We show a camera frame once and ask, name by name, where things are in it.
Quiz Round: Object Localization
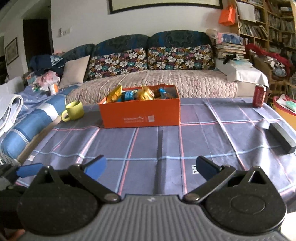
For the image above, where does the blue cookie snack bag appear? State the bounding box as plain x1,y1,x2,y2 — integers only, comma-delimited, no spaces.
118,90,137,102

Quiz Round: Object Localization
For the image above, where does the left floral cushion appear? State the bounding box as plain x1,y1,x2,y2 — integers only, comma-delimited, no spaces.
87,48,147,80

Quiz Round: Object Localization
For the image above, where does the stack of books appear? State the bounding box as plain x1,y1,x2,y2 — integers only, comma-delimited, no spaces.
215,43,246,59

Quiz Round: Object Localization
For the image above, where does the blue striped bedding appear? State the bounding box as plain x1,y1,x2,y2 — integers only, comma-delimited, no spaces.
1,85,78,163

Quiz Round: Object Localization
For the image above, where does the small framed wall picture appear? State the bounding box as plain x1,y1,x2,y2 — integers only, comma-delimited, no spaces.
4,37,19,65

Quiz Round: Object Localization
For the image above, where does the dark blue sofa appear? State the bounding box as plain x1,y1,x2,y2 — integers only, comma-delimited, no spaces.
29,30,212,77

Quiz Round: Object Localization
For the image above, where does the red soda can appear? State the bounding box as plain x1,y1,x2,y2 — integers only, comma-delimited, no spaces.
252,84,267,108

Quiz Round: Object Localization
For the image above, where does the yellow-green mug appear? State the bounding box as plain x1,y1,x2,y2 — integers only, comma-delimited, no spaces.
61,101,85,122

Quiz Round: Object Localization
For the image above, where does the white cloth on sofa arm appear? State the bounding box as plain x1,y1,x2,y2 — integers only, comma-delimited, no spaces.
215,59,269,87

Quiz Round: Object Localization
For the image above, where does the yellow chip bag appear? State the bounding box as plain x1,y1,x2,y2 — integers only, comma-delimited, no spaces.
106,85,122,103

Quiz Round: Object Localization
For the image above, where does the orange cardboard box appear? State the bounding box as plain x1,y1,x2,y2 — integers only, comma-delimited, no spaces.
98,85,181,128

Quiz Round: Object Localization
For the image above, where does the framed flower painting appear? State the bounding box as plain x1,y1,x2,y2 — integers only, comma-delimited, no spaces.
108,0,223,14

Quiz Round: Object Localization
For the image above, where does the white wall switch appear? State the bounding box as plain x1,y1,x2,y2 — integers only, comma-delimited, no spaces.
58,27,72,37

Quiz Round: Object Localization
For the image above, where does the red-brown snack bar packet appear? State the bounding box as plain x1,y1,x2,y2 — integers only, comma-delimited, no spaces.
154,88,168,99

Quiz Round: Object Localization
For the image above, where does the black rectangular box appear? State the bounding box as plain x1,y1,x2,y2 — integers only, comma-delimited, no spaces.
268,123,295,154

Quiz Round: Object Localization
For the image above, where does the wooden bookshelf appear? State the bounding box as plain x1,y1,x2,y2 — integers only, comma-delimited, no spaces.
229,1,295,59

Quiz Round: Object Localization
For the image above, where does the orange paper bag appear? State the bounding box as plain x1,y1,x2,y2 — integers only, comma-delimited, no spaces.
219,4,236,26

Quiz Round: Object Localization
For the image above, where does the blue plaid tablecloth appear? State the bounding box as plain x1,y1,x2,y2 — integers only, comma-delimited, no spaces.
25,98,295,201

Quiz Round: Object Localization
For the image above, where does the yellow round-label snack bag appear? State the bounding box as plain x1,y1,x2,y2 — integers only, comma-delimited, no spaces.
136,86,154,101

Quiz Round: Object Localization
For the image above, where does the pink quilted sofa cover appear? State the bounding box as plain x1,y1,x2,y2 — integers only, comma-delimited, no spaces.
66,70,238,105

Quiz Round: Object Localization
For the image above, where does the floral cushion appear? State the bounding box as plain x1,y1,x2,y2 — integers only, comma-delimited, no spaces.
87,48,147,80
147,45,215,70

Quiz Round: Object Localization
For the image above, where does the beige plain pillow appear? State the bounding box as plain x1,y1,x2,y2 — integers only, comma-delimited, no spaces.
59,55,90,88

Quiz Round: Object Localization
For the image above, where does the right floral cushion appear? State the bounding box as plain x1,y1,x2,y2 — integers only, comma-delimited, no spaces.
147,45,215,70

